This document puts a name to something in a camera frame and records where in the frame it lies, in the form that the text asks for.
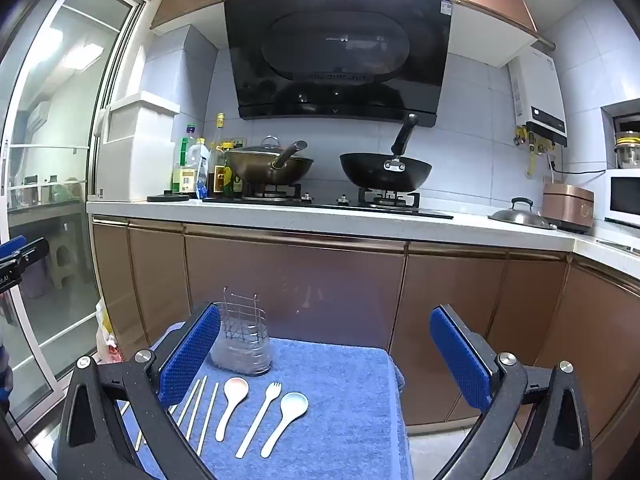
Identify tall yellow-capped glass bottle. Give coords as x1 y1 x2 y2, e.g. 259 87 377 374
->
212 113 229 171

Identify bronze wok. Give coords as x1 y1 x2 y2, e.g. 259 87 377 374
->
225 141 315 187

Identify black range hood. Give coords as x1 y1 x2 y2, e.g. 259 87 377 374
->
223 0 455 129

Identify clear plastic bottle blue label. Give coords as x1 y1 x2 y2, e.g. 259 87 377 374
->
188 138 210 200

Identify white microwave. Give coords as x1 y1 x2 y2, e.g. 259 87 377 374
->
603 169 640 229

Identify glass jar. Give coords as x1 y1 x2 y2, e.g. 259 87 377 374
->
614 132 640 170

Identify sliding glass door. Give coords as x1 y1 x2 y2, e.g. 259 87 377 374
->
0 0 152 428

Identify yellow gas valves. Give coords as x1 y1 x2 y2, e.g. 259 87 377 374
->
515 127 557 179

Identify rose gold rice cooker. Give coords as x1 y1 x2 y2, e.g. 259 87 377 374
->
542 182 596 234

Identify white plastic fork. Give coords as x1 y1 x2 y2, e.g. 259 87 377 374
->
234 381 283 459

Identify pale blue plastic spoon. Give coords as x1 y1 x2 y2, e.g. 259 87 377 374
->
259 392 310 459

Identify glass wok lid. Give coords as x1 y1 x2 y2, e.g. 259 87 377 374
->
227 135 301 159

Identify wire utensil holder clear base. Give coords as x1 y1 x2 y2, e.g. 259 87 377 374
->
210 287 274 377

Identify yellow and red plastic bag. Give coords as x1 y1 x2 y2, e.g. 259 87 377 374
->
94 299 124 367

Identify white water heater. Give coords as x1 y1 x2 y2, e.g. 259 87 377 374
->
507 45 571 147

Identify pinkish white plastic spoon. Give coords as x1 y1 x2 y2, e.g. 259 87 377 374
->
215 378 250 442

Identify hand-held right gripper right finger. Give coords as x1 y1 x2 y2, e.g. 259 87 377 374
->
429 304 593 480

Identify black wok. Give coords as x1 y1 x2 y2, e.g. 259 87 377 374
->
339 113 433 194

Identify copper base cabinet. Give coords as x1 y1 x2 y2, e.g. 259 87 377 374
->
89 214 640 463

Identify large green-capped oil bottle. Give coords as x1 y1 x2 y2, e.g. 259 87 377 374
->
172 124 201 195

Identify white air conditioner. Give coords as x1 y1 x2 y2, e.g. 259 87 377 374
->
26 100 52 131

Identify black power cable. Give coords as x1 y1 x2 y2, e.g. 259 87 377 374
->
549 159 609 177

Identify small green bottle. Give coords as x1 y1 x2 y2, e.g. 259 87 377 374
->
223 143 246 197

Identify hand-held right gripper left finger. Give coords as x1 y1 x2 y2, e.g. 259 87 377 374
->
52 302 223 480

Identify blue towel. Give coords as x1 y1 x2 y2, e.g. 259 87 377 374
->
117 335 416 480

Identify black gas stove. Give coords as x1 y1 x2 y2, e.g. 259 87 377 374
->
202 182 454 220

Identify steel pot lid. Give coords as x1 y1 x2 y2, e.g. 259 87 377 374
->
488 197 559 231

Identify plastic stool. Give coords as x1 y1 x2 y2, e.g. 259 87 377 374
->
47 236 89 289

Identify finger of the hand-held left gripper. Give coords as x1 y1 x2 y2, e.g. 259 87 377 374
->
0 235 51 275

